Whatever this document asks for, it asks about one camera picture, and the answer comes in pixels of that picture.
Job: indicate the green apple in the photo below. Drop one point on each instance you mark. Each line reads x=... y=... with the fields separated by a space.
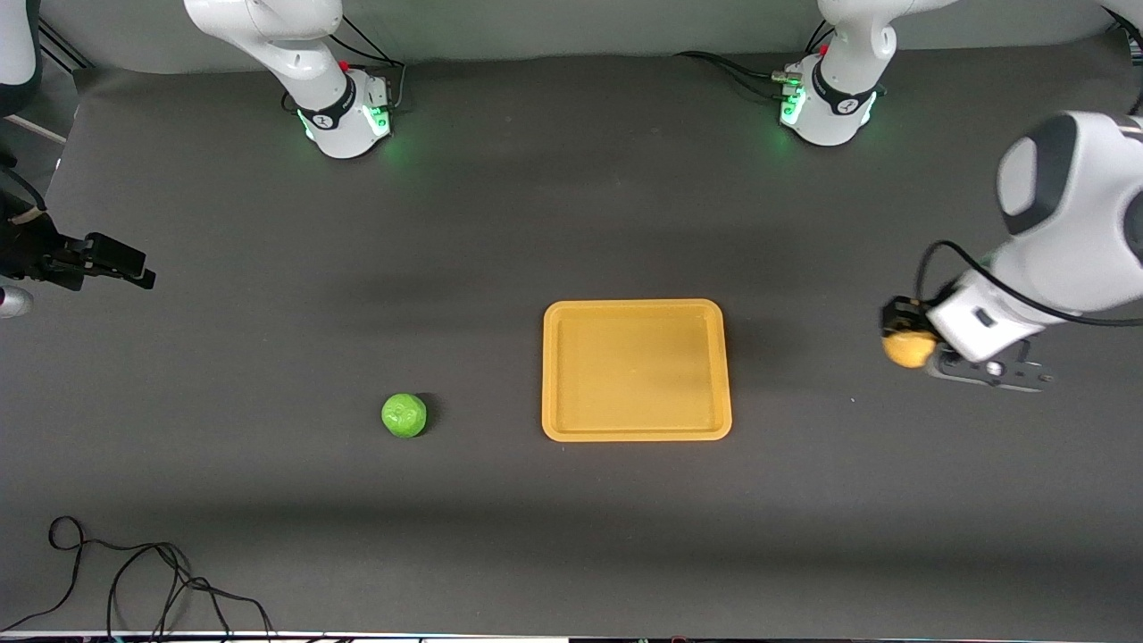
x=404 y=416

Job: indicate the yellow potato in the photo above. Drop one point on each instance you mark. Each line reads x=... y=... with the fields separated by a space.
x=909 y=351

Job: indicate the dark grey table mat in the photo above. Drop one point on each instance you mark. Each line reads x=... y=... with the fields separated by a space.
x=571 y=536

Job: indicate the yellow plastic tray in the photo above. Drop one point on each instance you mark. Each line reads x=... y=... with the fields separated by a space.
x=625 y=411

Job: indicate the thin white rod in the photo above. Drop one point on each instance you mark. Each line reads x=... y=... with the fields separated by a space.
x=36 y=129

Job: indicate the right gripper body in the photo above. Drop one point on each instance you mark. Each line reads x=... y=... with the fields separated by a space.
x=27 y=248

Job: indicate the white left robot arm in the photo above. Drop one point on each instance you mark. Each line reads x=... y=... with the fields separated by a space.
x=1080 y=223

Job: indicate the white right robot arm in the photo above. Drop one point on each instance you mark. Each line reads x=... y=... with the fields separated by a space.
x=295 y=54

